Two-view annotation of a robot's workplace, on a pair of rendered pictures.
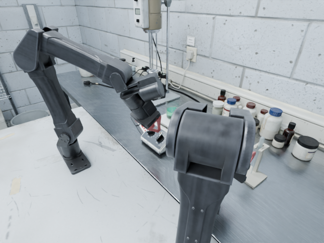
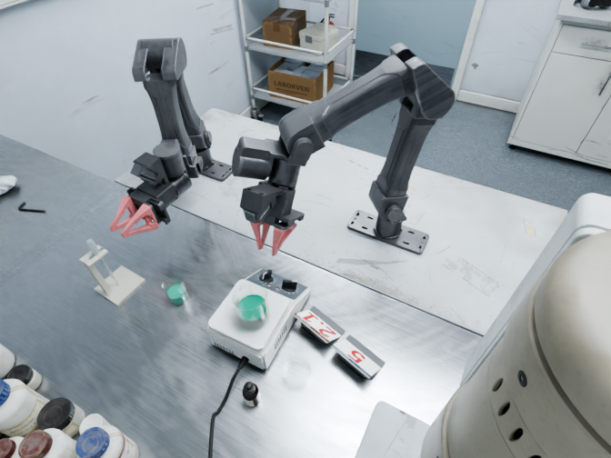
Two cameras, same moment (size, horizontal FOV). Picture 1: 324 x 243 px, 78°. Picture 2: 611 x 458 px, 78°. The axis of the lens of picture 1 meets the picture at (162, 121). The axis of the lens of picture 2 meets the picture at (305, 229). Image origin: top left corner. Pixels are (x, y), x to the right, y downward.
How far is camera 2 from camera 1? 1.14 m
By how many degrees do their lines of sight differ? 99
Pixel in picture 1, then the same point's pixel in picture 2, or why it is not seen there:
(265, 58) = not seen: outside the picture
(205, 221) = not seen: hidden behind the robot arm
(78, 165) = (361, 220)
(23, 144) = (480, 224)
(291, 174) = (51, 309)
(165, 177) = (241, 244)
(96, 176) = (327, 219)
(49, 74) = (402, 116)
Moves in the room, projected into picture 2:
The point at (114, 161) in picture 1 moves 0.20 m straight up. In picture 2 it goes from (322, 243) to (323, 183)
